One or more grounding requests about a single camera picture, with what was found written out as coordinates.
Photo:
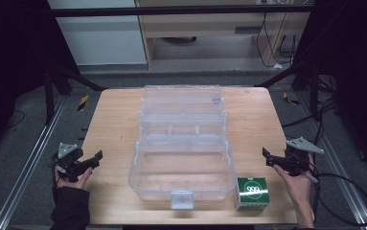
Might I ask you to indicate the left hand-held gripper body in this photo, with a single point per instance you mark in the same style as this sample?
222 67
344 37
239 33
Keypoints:
66 157

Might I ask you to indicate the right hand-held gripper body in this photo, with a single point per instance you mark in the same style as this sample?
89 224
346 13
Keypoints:
299 153

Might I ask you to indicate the green and white carton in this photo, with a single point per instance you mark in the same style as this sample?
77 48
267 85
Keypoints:
253 193

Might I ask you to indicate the clear plastic storage box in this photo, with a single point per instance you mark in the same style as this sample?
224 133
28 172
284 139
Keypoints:
181 150

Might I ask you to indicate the person's left hand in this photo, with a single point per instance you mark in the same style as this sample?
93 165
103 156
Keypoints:
75 182

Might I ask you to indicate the person's right hand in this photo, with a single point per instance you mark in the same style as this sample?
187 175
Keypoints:
294 185

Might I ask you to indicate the yellow and black tape strip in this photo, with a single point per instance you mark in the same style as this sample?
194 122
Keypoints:
83 103
290 99

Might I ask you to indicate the black metal stand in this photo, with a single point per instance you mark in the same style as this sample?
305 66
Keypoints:
314 92
49 96

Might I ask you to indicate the white plug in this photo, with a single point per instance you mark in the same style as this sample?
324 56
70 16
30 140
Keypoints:
277 66

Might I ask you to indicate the white cabinet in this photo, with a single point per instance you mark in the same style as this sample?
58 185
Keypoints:
101 41

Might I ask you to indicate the light wooden desk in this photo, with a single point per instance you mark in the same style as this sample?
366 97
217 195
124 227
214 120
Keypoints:
222 27

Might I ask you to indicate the aluminium floor rail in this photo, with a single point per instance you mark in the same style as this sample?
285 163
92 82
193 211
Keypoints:
340 172
27 163

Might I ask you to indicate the black horizontal frame bar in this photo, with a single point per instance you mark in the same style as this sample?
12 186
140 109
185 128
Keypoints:
178 11

